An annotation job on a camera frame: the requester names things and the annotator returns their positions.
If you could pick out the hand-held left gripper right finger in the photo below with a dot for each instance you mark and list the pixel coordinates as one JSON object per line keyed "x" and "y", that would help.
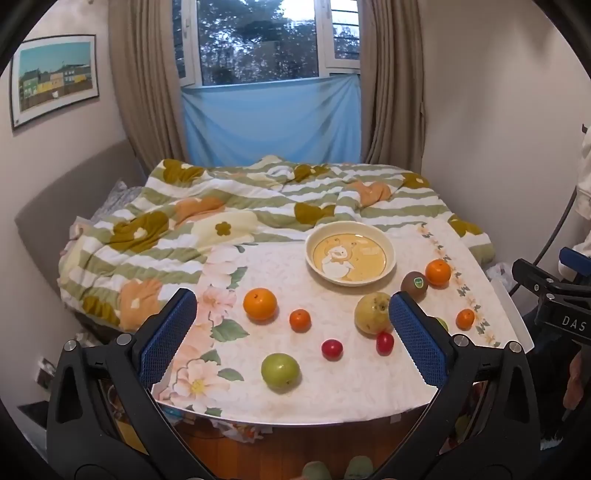
{"x": 418, "y": 341}

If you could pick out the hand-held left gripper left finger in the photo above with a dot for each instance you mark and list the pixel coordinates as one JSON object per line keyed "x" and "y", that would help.
{"x": 168, "y": 339}

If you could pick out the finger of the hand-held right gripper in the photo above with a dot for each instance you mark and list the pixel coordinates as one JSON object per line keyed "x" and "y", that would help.
{"x": 531, "y": 276}
{"x": 575, "y": 261}

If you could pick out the green apple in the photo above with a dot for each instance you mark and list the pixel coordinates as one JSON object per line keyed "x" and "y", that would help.
{"x": 279, "y": 373}
{"x": 442, "y": 324}

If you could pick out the red cherry tomato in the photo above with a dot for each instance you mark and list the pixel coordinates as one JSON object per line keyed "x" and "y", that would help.
{"x": 384, "y": 344}
{"x": 331, "y": 349}

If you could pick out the small orange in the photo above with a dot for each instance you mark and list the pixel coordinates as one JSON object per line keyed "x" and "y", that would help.
{"x": 300, "y": 320}
{"x": 465, "y": 319}

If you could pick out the yellow pear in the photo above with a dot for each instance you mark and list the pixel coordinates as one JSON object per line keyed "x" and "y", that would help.
{"x": 371, "y": 314}

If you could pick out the brown kiwi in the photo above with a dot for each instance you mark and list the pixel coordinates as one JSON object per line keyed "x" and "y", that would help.
{"x": 413, "y": 286}

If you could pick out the cream cartoon bowl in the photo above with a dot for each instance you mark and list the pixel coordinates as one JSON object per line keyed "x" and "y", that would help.
{"x": 351, "y": 254}

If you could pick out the person's right hand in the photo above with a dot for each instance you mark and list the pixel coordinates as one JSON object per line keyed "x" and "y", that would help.
{"x": 577, "y": 383}

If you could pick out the white plastic bag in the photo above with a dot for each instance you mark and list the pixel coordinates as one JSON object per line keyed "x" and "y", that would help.
{"x": 501, "y": 273}

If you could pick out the medium orange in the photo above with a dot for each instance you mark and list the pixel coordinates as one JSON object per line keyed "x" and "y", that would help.
{"x": 437, "y": 272}

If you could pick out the large orange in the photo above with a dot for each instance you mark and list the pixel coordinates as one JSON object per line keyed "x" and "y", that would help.
{"x": 261, "y": 303}

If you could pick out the striped floral blanket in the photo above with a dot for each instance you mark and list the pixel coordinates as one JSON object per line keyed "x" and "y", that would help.
{"x": 184, "y": 221}

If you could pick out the floral tablecloth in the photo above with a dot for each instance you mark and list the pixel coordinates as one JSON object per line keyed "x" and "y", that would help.
{"x": 286, "y": 277}

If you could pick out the green slipper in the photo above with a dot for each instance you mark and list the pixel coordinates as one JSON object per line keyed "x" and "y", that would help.
{"x": 317, "y": 471}
{"x": 360, "y": 467}

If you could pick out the grey patterned pillow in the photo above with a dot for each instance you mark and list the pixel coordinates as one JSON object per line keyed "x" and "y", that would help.
{"x": 117, "y": 196}

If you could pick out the grey bed headboard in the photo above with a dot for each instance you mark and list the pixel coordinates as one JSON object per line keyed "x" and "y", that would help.
{"x": 69, "y": 189}

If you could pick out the beige curtain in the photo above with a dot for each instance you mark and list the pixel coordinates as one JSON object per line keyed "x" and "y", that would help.
{"x": 392, "y": 101}
{"x": 143, "y": 92}

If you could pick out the light blue cloth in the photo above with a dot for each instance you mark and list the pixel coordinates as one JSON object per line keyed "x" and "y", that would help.
{"x": 272, "y": 120}

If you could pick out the window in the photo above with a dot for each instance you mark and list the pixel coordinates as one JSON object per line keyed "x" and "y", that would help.
{"x": 258, "y": 41}

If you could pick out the framed wall poster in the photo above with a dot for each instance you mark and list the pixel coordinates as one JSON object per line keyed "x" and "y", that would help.
{"x": 55, "y": 74}

